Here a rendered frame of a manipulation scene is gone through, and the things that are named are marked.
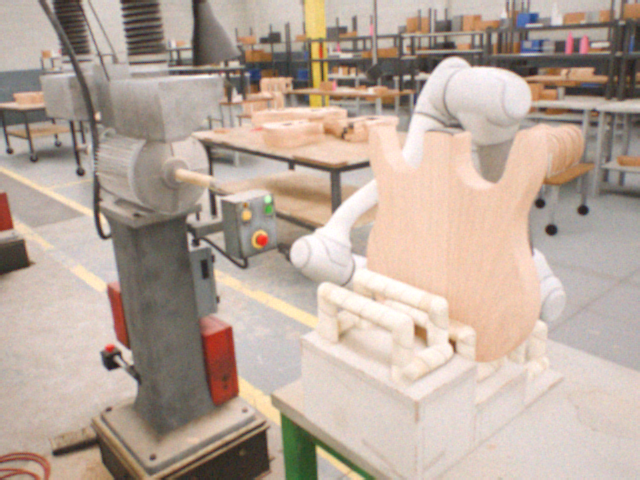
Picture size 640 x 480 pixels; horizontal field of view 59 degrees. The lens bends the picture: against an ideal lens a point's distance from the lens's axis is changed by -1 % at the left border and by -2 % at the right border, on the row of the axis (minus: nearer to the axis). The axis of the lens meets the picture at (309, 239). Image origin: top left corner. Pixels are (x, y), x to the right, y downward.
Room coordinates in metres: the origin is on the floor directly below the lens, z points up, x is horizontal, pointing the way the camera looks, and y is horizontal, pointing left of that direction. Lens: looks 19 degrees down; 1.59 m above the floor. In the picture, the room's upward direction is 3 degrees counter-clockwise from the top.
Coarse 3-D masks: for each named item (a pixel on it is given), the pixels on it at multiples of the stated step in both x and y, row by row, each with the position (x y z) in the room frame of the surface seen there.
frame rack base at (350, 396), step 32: (320, 352) 0.85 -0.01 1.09; (352, 352) 0.83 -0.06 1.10; (384, 352) 0.83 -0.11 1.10; (416, 352) 0.82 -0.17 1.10; (320, 384) 0.86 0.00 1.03; (352, 384) 0.79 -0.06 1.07; (384, 384) 0.74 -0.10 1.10; (416, 384) 0.73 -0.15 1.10; (448, 384) 0.73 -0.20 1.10; (320, 416) 0.86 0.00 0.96; (352, 416) 0.80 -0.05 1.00; (384, 416) 0.74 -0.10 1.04; (416, 416) 0.69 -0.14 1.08; (448, 416) 0.74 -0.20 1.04; (352, 448) 0.80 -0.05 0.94; (384, 448) 0.74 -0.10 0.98; (416, 448) 0.69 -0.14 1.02; (448, 448) 0.74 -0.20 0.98
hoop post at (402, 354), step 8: (392, 336) 0.74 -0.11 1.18; (400, 336) 0.73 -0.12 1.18; (408, 336) 0.73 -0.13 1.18; (392, 344) 0.74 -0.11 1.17; (400, 344) 0.73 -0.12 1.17; (408, 344) 0.73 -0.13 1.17; (392, 352) 0.74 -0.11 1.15; (400, 352) 0.73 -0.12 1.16; (408, 352) 0.73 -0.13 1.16; (392, 360) 0.74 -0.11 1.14; (400, 360) 0.73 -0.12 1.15; (408, 360) 0.73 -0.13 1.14; (392, 368) 0.74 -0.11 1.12; (400, 368) 0.73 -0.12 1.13; (392, 376) 0.74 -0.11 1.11; (400, 384) 0.73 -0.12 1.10; (408, 384) 0.73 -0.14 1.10
